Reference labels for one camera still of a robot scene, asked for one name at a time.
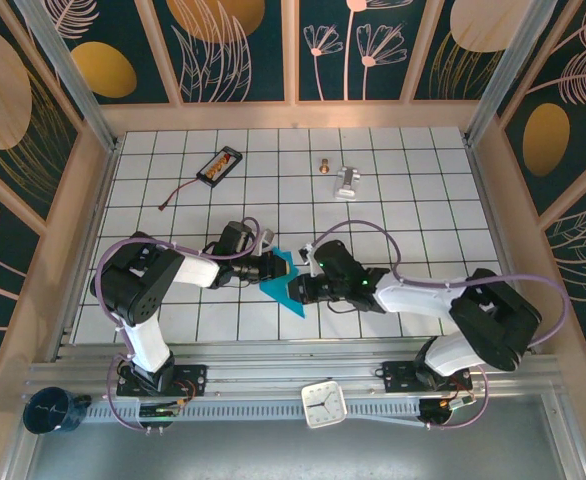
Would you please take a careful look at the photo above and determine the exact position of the thin red and black wire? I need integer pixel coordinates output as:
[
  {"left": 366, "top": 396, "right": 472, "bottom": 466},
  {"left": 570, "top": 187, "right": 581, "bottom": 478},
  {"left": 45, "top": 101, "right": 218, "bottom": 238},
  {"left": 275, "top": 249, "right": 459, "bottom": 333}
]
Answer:
[{"left": 158, "top": 175, "right": 205, "bottom": 210}]

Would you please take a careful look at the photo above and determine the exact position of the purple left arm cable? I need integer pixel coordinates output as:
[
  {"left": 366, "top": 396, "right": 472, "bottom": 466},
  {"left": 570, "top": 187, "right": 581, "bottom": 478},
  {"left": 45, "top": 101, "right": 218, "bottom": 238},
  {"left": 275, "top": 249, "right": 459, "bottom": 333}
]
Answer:
[{"left": 94, "top": 217, "right": 274, "bottom": 434}]

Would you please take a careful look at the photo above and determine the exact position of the black battery pack with wire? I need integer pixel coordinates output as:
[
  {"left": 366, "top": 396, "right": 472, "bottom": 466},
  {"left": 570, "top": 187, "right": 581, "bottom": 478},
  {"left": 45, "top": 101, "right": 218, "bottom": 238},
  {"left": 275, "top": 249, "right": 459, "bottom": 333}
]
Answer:
[{"left": 196, "top": 146, "right": 244, "bottom": 188}]

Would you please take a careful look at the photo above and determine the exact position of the slotted grey cable duct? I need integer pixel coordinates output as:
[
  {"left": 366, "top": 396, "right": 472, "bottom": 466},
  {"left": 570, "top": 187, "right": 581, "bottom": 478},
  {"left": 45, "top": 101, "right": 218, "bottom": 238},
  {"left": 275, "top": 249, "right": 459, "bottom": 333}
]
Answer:
[{"left": 80, "top": 397, "right": 424, "bottom": 426}]

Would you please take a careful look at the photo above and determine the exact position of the dark blue cup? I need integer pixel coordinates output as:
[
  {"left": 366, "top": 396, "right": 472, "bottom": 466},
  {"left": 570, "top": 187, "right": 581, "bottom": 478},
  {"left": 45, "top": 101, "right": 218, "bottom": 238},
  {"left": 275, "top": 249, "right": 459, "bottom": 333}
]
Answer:
[{"left": 22, "top": 387, "right": 93, "bottom": 436}]

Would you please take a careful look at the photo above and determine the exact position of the aluminium frame post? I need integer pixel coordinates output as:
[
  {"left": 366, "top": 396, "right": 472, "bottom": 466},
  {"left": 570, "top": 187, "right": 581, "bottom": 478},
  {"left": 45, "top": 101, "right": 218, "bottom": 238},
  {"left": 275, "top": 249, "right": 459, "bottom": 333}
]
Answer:
[
  {"left": 12, "top": 0, "right": 122, "bottom": 151},
  {"left": 465, "top": 0, "right": 554, "bottom": 146}
]

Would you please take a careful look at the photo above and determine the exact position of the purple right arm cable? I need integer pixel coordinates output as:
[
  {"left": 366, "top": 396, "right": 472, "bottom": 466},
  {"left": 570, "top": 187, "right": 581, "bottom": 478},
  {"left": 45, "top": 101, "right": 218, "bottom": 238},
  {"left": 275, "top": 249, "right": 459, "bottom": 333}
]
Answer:
[{"left": 308, "top": 219, "right": 572, "bottom": 431}]

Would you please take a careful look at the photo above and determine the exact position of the silver metal bracket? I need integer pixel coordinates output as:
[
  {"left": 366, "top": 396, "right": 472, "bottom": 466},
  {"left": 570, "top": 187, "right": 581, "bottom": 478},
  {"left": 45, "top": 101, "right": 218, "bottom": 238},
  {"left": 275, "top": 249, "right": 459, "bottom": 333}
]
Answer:
[{"left": 331, "top": 165, "right": 363, "bottom": 202}]

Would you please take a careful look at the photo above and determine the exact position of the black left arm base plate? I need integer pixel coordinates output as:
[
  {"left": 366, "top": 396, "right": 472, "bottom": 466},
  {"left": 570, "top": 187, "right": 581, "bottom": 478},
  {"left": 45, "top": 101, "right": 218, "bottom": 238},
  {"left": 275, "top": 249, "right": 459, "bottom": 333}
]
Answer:
[{"left": 116, "top": 363, "right": 209, "bottom": 399}]

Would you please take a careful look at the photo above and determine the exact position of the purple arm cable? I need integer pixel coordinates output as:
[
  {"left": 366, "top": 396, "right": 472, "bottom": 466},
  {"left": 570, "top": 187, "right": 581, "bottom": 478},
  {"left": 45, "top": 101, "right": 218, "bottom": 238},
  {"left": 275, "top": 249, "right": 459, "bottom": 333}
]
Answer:
[
  {"left": 94, "top": 217, "right": 274, "bottom": 434},
  {"left": 308, "top": 219, "right": 572, "bottom": 431}
]

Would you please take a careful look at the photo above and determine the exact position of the aluminium side rail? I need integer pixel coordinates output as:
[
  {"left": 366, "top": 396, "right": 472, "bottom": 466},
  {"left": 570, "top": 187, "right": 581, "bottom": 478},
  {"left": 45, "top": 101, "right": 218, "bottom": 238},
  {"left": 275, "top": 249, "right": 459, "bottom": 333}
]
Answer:
[
  {"left": 466, "top": 139, "right": 534, "bottom": 351},
  {"left": 55, "top": 144, "right": 120, "bottom": 351}
]

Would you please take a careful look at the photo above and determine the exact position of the aluminium mounting rail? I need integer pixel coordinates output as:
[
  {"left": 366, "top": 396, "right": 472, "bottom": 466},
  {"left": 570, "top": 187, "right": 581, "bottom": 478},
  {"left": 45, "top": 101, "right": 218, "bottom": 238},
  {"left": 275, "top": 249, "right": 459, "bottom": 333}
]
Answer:
[{"left": 27, "top": 342, "right": 562, "bottom": 401}]

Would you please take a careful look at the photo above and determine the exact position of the white square analog clock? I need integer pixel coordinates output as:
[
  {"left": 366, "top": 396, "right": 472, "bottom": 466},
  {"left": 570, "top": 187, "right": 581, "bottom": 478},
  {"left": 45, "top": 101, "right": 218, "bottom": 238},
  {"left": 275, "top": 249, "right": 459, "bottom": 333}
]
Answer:
[{"left": 300, "top": 380, "right": 349, "bottom": 430}]

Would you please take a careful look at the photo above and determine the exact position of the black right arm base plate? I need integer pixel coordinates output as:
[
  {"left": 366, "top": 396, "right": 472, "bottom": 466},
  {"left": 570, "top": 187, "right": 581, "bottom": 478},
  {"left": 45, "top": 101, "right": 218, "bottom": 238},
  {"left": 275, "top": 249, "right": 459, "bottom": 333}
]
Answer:
[{"left": 381, "top": 359, "right": 473, "bottom": 394}]

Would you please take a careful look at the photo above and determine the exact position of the black controller board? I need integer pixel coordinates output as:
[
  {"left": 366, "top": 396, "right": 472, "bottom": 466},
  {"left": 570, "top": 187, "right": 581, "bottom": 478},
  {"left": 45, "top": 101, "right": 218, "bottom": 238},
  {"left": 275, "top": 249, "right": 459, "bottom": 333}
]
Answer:
[
  {"left": 419, "top": 396, "right": 477, "bottom": 428},
  {"left": 137, "top": 401, "right": 183, "bottom": 427}
]

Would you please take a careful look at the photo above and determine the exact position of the grey metal shelf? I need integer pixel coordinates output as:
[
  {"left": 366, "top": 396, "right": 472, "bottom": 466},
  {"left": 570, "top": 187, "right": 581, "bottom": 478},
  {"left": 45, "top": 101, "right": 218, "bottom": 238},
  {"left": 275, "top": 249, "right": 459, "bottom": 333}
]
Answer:
[{"left": 22, "top": 394, "right": 584, "bottom": 480}]

